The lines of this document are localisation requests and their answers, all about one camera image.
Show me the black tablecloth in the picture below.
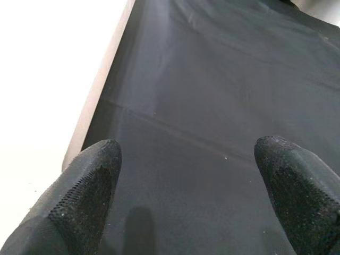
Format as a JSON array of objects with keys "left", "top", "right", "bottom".
[{"left": 61, "top": 0, "right": 340, "bottom": 255}]

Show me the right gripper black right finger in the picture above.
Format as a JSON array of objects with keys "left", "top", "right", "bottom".
[{"left": 253, "top": 135, "right": 340, "bottom": 255}]

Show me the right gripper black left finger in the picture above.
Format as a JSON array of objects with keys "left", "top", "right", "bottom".
[{"left": 0, "top": 139, "right": 123, "bottom": 255}]

